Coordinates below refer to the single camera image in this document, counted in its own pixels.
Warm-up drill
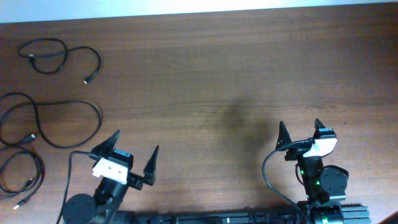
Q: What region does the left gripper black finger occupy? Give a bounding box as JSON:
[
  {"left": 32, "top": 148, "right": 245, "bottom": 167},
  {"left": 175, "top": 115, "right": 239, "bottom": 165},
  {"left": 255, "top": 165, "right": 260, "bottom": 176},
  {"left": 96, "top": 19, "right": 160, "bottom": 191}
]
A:
[
  {"left": 144, "top": 145, "right": 159, "bottom": 186},
  {"left": 90, "top": 130, "right": 121, "bottom": 157}
]

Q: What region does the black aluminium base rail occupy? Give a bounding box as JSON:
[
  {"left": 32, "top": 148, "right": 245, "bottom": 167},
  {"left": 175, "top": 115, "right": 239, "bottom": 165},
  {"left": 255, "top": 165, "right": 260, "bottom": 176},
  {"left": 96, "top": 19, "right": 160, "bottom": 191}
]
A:
[{"left": 112, "top": 205, "right": 371, "bottom": 224}]

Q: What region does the long black usb cable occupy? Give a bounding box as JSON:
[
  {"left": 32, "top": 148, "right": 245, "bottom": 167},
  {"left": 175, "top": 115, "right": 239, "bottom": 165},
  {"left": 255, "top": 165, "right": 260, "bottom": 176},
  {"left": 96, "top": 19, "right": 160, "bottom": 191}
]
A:
[{"left": 0, "top": 92, "right": 103, "bottom": 149}]

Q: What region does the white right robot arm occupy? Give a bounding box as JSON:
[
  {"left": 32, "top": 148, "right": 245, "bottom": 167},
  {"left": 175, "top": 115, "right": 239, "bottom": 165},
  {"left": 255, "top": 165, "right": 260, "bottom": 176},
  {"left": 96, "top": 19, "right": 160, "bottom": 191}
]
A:
[{"left": 275, "top": 119, "right": 349, "bottom": 223}]

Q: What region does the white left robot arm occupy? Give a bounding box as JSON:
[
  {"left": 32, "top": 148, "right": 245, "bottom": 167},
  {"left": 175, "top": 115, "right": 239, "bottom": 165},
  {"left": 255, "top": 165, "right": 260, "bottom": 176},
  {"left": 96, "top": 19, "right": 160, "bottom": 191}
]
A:
[{"left": 57, "top": 130, "right": 159, "bottom": 223}]

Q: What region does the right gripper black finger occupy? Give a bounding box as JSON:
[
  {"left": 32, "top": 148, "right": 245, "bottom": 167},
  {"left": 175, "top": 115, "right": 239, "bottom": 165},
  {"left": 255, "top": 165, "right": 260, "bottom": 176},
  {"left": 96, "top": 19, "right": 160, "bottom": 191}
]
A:
[
  {"left": 275, "top": 121, "right": 292, "bottom": 151},
  {"left": 315, "top": 118, "right": 326, "bottom": 131}
]

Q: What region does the short black usb cable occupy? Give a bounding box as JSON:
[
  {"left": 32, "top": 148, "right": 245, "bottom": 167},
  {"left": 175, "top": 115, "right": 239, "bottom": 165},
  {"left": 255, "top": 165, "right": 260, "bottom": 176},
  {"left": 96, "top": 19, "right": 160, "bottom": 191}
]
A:
[{"left": 17, "top": 37, "right": 102, "bottom": 85}]

